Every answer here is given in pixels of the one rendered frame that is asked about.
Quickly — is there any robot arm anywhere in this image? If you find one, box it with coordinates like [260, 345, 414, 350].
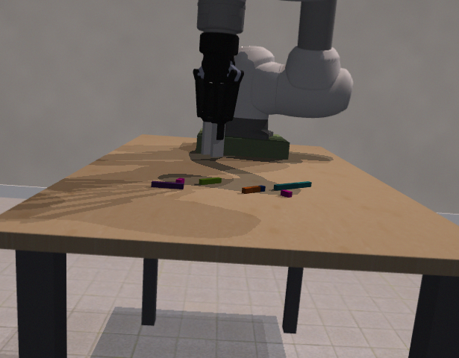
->
[197, 0, 353, 139]

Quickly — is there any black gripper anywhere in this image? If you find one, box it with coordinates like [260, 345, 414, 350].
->
[193, 32, 244, 157]

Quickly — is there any turquoise rod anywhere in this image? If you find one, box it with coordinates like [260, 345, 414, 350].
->
[274, 181, 312, 190]

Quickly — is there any orange rod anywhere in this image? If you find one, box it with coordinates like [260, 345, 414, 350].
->
[242, 186, 260, 194]

